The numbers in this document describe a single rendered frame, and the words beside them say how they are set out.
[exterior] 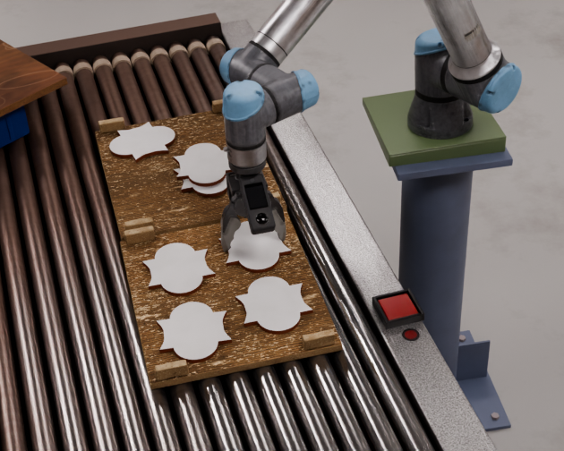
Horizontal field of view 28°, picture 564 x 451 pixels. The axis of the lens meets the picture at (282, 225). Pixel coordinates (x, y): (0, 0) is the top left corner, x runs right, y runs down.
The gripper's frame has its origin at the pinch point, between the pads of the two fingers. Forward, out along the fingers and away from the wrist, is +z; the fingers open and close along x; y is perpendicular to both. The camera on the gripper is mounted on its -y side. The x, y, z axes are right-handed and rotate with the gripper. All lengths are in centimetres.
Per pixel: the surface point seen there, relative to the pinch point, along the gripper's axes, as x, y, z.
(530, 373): -84, 34, 94
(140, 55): 11, 86, 2
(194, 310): 14.9, -15.2, -0.2
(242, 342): 8.1, -24.9, 0.8
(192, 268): 13.1, -3.5, -0.2
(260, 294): 2.1, -14.5, -0.2
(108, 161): 24.6, 39.1, 1.0
